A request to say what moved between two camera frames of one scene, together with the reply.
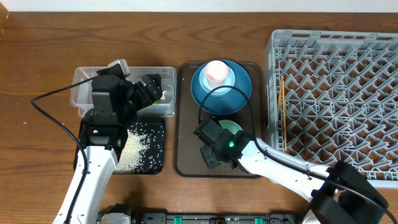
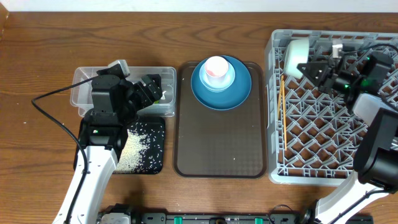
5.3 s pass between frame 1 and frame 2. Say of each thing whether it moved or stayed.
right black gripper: moved
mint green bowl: moved
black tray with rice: stayed
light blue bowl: stayed
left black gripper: stayed
